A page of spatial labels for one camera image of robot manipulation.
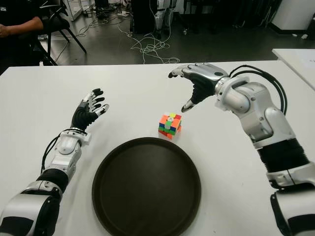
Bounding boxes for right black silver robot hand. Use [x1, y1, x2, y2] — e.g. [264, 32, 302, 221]
[167, 62, 228, 113]

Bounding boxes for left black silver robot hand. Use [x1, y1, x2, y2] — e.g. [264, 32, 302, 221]
[70, 88, 110, 135]

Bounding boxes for multicoloured Rubik's cube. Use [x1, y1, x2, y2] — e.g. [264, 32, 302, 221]
[158, 112, 183, 140]

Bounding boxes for dark brown round plate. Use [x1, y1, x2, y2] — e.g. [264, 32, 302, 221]
[92, 137, 202, 236]

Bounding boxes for silver humanoid robot legs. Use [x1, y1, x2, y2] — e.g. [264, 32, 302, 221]
[154, 0, 174, 37]

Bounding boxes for black folding chair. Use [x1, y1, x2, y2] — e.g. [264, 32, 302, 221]
[34, 0, 87, 66]

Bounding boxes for white side table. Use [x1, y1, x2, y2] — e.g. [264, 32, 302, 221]
[272, 48, 315, 90]

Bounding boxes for white glass display case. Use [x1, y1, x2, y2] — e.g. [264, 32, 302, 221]
[63, 0, 95, 22]

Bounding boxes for white cabinet with black base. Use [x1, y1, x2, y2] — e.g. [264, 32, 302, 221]
[271, 0, 315, 34]

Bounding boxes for seated person in black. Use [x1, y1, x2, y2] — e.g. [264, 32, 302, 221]
[0, 0, 46, 66]

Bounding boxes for left arm black cable bundle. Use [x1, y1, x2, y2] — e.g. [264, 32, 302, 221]
[40, 135, 62, 177]

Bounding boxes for arm black cable bundle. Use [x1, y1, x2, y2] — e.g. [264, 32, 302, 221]
[228, 64, 288, 116]
[40, 135, 62, 177]

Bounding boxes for tangled white floor cable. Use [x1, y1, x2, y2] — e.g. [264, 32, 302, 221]
[118, 24, 181, 64]

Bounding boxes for right arm black cable bundle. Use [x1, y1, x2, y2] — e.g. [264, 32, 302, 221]
[228, 64, 288, 116]

